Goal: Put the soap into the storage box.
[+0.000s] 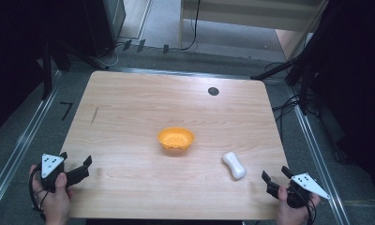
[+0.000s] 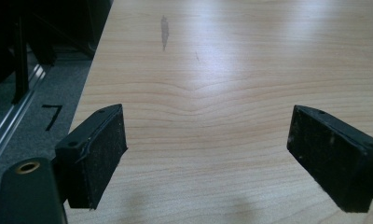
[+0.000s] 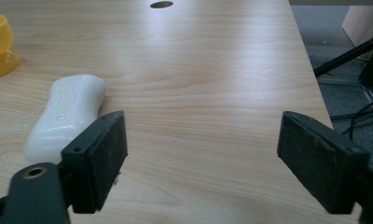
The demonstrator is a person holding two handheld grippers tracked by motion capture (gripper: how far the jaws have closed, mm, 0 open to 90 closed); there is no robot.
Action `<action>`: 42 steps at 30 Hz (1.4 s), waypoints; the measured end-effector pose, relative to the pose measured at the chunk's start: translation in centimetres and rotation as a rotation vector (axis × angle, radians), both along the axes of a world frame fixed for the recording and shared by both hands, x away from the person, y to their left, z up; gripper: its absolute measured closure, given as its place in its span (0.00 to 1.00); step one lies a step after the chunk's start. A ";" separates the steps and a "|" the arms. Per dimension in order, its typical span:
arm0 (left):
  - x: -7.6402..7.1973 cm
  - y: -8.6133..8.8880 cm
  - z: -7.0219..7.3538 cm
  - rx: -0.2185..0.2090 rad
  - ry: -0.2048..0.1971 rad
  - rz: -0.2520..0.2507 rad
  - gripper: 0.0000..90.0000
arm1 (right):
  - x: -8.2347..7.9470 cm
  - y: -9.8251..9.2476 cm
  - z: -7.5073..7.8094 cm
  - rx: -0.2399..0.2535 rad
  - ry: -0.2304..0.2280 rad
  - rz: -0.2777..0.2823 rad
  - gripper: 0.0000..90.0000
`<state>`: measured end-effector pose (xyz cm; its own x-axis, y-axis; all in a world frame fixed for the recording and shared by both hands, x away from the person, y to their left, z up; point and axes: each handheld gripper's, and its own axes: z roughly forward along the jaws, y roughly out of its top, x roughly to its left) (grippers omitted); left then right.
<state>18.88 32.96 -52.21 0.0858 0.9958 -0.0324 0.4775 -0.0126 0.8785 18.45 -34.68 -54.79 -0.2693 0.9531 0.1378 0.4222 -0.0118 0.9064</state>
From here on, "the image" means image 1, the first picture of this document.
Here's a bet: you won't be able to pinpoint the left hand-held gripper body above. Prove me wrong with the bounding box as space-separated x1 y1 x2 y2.
39 153 71 193

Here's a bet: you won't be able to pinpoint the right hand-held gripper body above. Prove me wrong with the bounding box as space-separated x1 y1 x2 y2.
286 172 331 209

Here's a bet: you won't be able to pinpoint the white peanut-shaped bottle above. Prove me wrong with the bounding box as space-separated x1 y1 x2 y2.
221 151 248 181

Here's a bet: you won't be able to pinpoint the orange plastic bowl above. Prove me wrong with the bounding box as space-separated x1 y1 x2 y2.
157 126 196 152

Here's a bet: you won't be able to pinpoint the person's right hand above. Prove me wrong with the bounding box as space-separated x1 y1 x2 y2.
276 186 322 225

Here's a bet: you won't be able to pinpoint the person's left hand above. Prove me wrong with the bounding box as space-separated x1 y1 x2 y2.
29 164 73 225

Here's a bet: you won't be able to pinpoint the black cabinet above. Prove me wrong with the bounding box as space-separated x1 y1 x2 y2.
81 0 128 59

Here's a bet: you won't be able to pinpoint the metal floor rail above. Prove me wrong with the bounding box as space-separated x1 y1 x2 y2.
0 70 66 217
287 85 353 225

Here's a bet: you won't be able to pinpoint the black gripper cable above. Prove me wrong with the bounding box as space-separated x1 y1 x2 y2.
305 198 319 225
27 164 50 220

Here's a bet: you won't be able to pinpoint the black floor cables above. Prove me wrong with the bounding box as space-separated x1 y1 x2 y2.
271 61 321 132

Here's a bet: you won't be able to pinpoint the white floor cable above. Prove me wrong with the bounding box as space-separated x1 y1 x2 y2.
104 42 125 68

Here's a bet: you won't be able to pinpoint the black hanging cable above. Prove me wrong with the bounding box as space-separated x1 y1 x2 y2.
179 0 203 52

